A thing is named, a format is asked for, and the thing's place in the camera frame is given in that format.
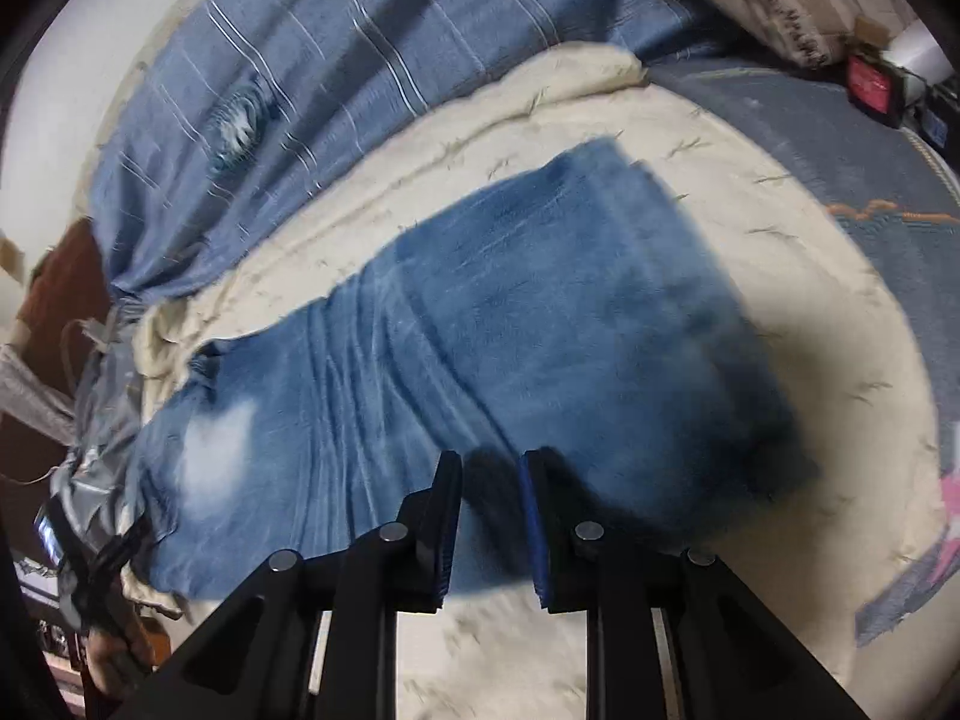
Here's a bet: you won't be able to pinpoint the white container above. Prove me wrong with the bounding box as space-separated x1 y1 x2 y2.
891 21 947 80

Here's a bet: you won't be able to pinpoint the red box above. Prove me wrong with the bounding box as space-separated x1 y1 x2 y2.
846 52 902 127

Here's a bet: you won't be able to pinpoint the blue denim pants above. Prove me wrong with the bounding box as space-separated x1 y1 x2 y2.
124 139 818 601

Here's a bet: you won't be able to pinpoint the grey striped cloth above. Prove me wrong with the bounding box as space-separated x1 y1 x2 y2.
0 345 76 445

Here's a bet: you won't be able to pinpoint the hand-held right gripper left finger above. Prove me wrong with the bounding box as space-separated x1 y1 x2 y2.
112 450 464 720

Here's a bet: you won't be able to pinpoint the cream leaf-print quilt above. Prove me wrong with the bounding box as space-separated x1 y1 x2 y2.
124 41 942 720

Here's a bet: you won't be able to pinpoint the blue plaid duvet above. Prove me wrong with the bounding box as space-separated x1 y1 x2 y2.
86 0 706 308

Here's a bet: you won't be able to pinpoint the brown headboard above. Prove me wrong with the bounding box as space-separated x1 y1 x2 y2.
15 221 115 481

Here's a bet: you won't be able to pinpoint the grey-blue blanket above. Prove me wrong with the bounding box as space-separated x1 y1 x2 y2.
649 56 960 646

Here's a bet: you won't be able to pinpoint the grey star-print garment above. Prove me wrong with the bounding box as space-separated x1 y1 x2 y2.
52 300 155 541

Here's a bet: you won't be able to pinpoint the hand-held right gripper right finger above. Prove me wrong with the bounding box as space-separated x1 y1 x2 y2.
519 448 871 720

